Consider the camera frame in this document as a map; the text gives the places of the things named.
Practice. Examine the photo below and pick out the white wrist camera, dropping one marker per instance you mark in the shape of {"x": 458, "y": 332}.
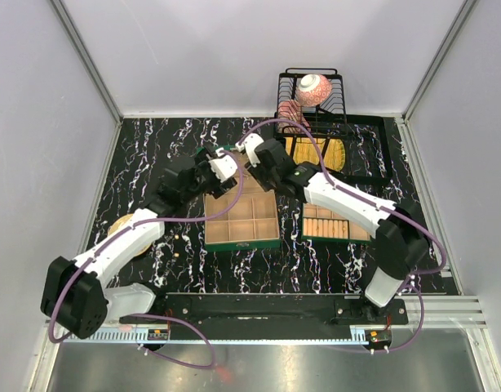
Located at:
{"x": 248, "y": 146}
{"x": 222, "y": 164}

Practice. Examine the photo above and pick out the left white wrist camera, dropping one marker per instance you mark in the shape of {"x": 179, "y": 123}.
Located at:
{"x": 222, "y": 164}

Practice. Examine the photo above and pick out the pink patterned cup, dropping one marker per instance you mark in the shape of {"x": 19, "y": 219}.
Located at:
{"x": 292, "y": 111}

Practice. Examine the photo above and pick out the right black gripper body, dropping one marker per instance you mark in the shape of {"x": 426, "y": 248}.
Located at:
{"x": 266, "y": 180}

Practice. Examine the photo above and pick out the black wire dish rack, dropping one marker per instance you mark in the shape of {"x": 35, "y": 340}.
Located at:
{"x": 368, "y": 160}

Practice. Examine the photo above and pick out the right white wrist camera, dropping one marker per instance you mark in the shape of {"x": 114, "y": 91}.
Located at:
{"x": 248, "y": 146}

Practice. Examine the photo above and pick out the red patterned bowl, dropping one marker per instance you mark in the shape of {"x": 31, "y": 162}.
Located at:
{"x": 313, "y": 89}

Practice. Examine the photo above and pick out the round wooden lid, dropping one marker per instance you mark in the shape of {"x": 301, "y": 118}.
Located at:
{"x": 119, "y": 224}

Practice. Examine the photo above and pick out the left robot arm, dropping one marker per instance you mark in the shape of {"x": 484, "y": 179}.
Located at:
{"x": 76, "y": 294}

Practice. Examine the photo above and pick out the yellow bamboo mat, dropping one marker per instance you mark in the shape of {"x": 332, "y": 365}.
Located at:
{"x": 332, "y": 151}

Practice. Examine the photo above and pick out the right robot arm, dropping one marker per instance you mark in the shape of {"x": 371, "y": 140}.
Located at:
{"x": 399, "y": 245}

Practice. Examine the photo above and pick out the large green jewelry box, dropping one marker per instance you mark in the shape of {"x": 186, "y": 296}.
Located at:
{"x": 251, "y": 224}

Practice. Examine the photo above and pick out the small green jewelry tray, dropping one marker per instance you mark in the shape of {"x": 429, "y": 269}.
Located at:
{"x": 321, "y": 224}

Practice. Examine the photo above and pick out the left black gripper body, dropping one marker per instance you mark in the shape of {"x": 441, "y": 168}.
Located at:
{"x": 206, "y": 180}

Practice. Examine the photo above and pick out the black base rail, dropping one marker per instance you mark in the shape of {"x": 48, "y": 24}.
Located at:
{"x": 337, "y": 309}

